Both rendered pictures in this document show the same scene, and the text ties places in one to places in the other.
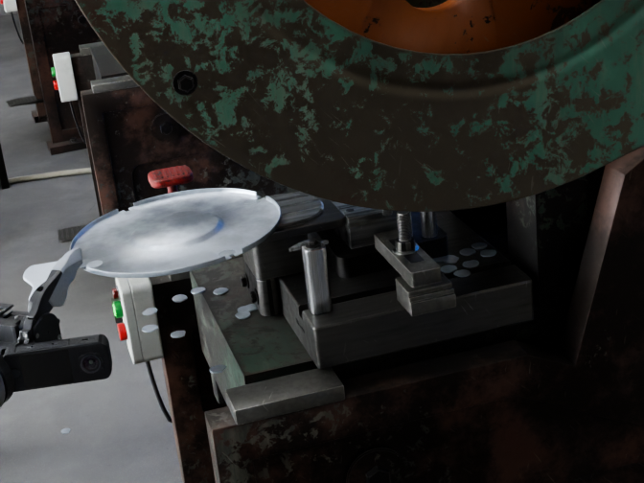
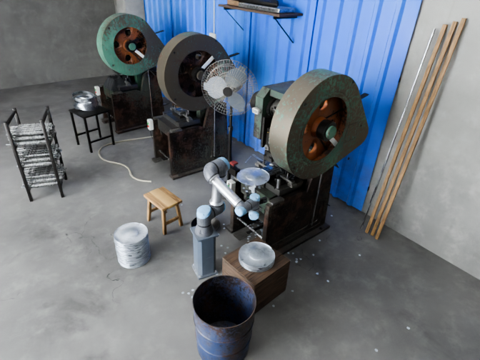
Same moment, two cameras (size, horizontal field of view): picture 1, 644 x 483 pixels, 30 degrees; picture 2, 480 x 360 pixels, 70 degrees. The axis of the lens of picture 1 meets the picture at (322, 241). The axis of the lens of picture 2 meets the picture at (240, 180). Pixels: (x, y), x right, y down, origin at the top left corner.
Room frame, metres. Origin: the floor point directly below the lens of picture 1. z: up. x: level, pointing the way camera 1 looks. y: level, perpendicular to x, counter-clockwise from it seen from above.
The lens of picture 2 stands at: (-0.73, 1.42, 2.33)
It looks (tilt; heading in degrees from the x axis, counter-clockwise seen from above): 32 degrees down; 334
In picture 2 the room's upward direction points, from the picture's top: 3 degrees clockwise
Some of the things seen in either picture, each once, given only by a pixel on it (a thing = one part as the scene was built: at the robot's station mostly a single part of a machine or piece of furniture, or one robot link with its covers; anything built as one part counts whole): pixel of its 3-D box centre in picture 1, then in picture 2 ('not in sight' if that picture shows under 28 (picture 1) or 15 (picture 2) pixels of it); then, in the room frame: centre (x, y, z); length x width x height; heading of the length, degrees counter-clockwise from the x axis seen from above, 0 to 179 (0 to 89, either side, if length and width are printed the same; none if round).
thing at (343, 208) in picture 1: (363, 210); (274, 170); (1.60, -0.06, 0.76); 0.15 x 0.09 x 0.05; 14
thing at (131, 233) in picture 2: not in sight; (131, 233); (1.76, 1.26, 0.29); 0.29 x 0.29 x 0.01
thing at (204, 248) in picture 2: not in sight; (204, 251); (1.37, 0.71, 0.23); 0.19 x 0.19 x 0.45; 2
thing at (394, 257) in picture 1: (407, 251); (288, 178); (1.44, -0.11, 0.76); 0.17 x 0.06 x 0.10; 14
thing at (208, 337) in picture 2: not in sight; (223, 322); (0.64, 0.82, 0.24); 0.42 x 0.42 x 0.48
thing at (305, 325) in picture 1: (372, 263); (274, 177); (1.60, -0.07, 0.68); 0.45 x 0.30 x 0.06; 14
